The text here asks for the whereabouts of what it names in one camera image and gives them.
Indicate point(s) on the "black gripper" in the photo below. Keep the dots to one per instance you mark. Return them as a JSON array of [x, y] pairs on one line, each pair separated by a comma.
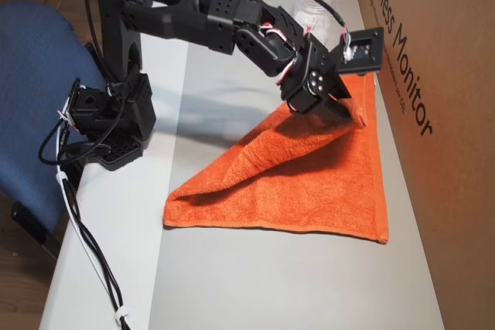
[[305, 99]]

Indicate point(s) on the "blue fabric chair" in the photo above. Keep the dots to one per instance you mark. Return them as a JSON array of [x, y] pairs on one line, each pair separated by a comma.
[[23, 94]]

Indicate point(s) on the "cardboard box printed Business Monitor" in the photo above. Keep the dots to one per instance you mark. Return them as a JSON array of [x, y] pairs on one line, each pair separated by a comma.
[[444, 171]]

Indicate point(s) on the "white eraser cubes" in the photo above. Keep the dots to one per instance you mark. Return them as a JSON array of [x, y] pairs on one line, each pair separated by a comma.
[[319, 24]]

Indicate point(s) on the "black square wrist camera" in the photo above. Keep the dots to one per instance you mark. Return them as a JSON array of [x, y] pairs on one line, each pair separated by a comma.
[[365, 52]]

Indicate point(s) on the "orange terry towel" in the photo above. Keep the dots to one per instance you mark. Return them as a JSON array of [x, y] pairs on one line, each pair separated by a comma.
[[309, 191]]

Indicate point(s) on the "black arm base with clamp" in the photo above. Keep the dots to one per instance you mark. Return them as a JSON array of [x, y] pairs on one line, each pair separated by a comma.
[[120, 121]]

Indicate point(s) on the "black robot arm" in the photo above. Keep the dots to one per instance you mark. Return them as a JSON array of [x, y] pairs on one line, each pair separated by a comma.
[[174, 17]]

